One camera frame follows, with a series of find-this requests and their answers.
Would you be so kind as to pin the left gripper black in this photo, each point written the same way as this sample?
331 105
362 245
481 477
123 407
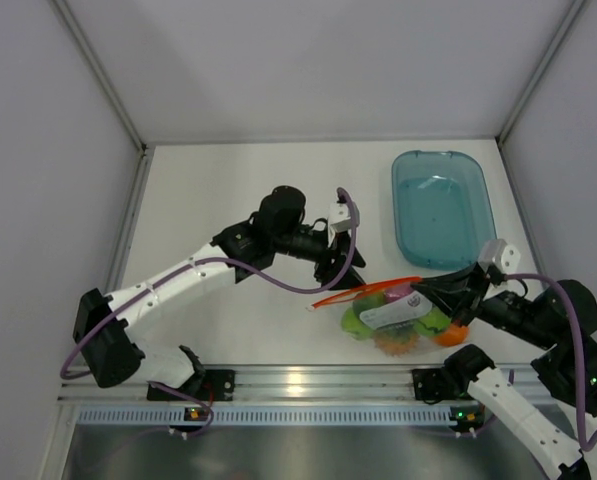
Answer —
327 273

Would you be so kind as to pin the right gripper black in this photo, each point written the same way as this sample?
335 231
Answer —
473 281

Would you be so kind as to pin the purple toy onion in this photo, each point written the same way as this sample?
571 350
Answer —
397 292

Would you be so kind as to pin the clear zip top bag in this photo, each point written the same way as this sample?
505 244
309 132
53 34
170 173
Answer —
363 312

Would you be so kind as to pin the orange toy pineapple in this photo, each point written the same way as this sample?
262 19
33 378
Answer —
396 343

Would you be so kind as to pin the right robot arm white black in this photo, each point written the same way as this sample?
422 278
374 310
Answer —
557 317

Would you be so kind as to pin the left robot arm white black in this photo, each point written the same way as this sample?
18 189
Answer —
109 328

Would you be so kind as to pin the green watermelon toy ball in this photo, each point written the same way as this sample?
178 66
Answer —
432 324

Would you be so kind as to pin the orange toy ball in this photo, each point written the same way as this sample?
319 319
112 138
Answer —
454 335

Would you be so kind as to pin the blue plastic basin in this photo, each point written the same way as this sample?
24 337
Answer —
441 206

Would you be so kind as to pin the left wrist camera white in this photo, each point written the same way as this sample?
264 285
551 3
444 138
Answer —
342 217

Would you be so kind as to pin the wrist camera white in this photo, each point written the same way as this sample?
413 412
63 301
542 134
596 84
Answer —
342 217
500 254

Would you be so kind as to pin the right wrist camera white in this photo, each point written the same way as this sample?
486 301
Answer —
500 254

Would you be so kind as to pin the aluminium mounting rail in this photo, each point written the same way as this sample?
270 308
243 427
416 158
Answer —
293 384

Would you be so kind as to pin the grey slotted cable duct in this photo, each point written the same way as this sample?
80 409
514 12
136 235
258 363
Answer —
330 415

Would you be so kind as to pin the right aluminium frame post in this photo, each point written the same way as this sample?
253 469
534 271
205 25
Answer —
556 41

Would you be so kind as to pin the aluminium frame post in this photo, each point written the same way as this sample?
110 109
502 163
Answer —
97 69
556 41

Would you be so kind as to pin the left aluminium frame post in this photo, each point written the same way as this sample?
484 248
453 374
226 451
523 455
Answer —
97 69

